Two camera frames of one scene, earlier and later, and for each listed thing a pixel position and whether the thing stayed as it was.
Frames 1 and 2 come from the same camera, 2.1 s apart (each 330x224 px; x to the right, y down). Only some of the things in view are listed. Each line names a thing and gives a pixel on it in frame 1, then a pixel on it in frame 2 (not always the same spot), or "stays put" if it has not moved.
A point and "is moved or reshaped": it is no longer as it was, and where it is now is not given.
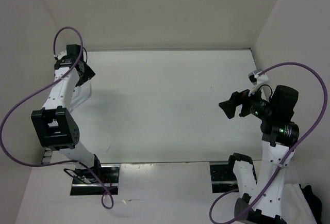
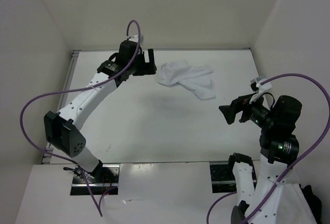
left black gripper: x=87 y=76 -> x=148 y=68
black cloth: x=313 y=202 stays put
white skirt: x=80 y=95 is moved or reshaped
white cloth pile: x=295 y=208 stays put
